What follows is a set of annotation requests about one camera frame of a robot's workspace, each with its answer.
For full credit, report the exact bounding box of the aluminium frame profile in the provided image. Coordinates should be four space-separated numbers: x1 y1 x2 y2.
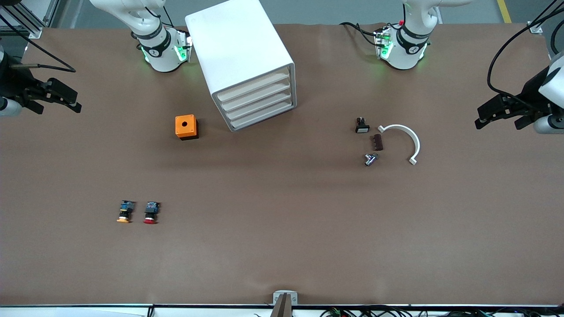
529 0 564 34
0 0 60 38

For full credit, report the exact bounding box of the yellow push button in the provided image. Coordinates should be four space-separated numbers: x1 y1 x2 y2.
116 200 135 224

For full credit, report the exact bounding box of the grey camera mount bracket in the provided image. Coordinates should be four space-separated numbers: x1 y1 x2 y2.
272 290 299 317

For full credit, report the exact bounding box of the red push button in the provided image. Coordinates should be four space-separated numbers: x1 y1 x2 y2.
143 201 161 225

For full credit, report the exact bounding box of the orange button enclosure box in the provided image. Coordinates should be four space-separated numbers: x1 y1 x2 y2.
175 114 199 141

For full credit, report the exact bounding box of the brown table cover sheet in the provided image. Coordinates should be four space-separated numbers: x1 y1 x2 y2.
0 23 564 306

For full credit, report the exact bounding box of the black cable bundle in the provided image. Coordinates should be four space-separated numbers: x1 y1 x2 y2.
319 306 564 317

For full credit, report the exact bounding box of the black arm base cable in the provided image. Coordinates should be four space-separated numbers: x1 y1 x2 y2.
339 22 380 47

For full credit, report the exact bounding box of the white curved plastic bracket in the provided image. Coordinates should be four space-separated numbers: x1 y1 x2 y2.
378 124 421 166

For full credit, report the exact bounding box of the white table edge strip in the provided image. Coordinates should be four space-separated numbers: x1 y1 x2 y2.
0 303 564 317

